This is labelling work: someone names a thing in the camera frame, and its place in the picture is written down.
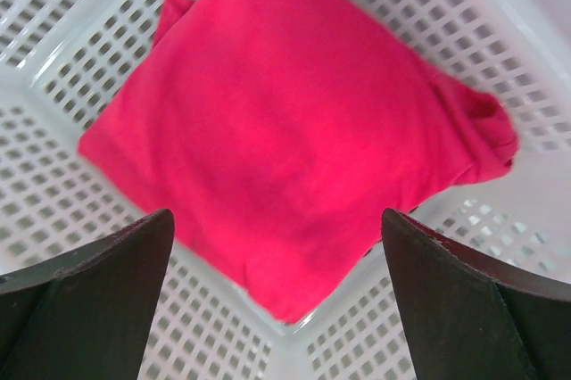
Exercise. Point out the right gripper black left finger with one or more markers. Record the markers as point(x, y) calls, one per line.
point(86, 313)

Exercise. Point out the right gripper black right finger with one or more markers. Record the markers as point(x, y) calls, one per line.
point(467, 315)

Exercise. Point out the pink red t shirt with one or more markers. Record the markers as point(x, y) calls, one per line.
point(278, 131)

